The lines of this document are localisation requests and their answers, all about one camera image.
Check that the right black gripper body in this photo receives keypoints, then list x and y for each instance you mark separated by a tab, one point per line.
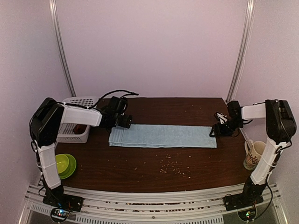
228	129

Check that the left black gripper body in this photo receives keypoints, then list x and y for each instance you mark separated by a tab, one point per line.
115	117

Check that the light blue towel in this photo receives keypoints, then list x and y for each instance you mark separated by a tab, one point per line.
162	136

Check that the rust brown towel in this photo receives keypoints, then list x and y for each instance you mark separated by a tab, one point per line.
79	129

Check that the white perforated plastic basket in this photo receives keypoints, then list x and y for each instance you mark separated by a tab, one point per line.
66	132

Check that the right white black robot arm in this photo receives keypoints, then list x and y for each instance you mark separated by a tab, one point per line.
280	127

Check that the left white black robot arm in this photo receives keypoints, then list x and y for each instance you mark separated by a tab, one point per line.
44	127

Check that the patterned paper cup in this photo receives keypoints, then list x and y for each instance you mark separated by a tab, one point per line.
254	151

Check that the green bowl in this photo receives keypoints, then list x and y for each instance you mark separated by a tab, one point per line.
62	162

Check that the green plate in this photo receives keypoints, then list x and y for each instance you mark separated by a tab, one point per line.
71	169

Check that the right round circuit board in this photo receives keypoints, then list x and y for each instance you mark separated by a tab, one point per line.
247	215

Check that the round circuit board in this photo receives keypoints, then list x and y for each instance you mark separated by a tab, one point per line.
247	215
59	215

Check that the left round circuit board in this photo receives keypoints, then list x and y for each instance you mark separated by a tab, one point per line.
59	215

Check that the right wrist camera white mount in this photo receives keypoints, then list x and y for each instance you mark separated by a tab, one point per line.
221	118

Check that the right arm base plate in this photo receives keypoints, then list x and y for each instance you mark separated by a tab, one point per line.
236	202

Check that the aluminium front rail frame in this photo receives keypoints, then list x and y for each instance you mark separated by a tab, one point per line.
185	207

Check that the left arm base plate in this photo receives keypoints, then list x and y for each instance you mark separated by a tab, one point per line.
64	201

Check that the right aluminium corner post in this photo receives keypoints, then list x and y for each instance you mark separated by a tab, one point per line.
244	44

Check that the aluminium corner post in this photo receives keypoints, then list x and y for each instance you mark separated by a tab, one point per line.
62	55
244	44

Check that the left aluminium corner post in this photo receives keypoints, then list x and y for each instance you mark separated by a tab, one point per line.
62	55

